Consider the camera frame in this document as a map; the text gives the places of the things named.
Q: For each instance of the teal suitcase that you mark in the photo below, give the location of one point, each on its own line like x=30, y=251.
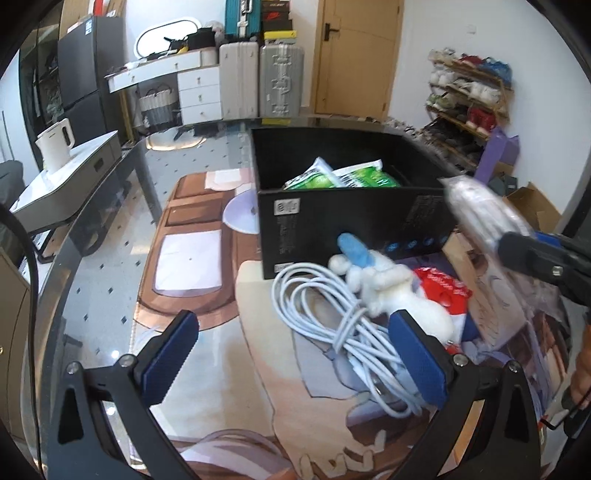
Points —
x=240, y=18

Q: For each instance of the dark grey cloth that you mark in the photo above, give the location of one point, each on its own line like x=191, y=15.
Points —
x=9, y=177

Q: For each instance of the white blue plush toy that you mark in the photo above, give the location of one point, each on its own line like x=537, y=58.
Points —
x=401, y=295

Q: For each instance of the brown cardboard carton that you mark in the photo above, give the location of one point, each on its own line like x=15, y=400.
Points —
x=116, y=7

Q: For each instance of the dark glass cabinet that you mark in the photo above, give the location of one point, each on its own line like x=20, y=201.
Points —
x=44, y=78

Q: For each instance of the open cardboard box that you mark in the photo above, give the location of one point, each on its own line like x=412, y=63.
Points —
x=535, y=207

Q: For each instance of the oval mirror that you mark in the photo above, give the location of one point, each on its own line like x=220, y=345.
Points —
x=157, y=39

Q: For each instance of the black shoe box red logo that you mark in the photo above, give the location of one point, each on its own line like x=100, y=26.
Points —
x=276, y=16

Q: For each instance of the grey coffee table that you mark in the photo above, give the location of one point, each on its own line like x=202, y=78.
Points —
x=64, y=189

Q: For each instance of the person's right hand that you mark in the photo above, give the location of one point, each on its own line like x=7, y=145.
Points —
x=582, y=376

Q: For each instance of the woven basket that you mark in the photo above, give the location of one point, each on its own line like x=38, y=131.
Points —
x=158, y=106

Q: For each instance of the white vanity desk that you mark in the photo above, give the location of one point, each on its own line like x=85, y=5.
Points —
x=198, y=92

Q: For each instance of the printed desk mat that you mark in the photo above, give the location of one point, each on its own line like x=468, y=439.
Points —
x=258, y=369

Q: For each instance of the white suitcase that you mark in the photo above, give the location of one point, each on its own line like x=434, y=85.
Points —
x=238, y=81

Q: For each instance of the beige cabinet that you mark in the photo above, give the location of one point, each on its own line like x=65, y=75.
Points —
x=11, y=323

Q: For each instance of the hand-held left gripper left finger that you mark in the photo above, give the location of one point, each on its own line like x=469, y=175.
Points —
x=168, y=357

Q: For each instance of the wooden shoe rack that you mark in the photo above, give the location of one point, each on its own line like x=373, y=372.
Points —
x=505, y=99

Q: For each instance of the rows of shoes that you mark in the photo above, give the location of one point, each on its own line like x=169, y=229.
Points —
x=466, y=92

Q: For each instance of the black cardboard box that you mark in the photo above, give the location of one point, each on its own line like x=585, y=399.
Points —
x=346, y=221

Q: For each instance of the wooden door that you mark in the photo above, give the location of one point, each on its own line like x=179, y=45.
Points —
x=360, y=60

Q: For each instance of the yellow black shoe box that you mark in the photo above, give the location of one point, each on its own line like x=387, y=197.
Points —
x=278, y=35

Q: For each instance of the black refrigerator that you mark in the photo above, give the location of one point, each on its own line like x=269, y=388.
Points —
x=90, y=74

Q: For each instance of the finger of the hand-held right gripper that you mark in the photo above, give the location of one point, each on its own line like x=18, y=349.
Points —
x=521, y=254
x=549, y=239

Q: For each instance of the black bag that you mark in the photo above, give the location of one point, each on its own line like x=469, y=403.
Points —
x=202, y=39

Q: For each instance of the white ribbed canister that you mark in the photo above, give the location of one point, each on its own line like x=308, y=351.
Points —
x=209, y=57

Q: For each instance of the silver suitcase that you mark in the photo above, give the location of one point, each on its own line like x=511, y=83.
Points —
x=281, y=81

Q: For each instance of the grey plush toy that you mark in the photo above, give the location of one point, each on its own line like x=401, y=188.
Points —
x=216, y=32

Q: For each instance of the round floor rug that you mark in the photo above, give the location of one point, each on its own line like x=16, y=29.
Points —
x=173, y=139

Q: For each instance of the white electric kettle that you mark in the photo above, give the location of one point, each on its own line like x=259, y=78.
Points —
x=55, y=147

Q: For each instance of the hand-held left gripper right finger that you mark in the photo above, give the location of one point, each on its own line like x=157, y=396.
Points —
x=418, y=355

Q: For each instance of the clear bag of white laces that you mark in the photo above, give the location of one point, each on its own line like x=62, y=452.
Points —
x=475, y=203

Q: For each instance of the red packet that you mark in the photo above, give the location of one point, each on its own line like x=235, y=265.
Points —
x=443, y=286

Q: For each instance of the dark green box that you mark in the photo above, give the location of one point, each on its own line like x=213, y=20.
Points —
x=502, y=183

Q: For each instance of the white curtain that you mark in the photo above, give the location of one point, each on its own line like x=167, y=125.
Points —
x=7, y=115

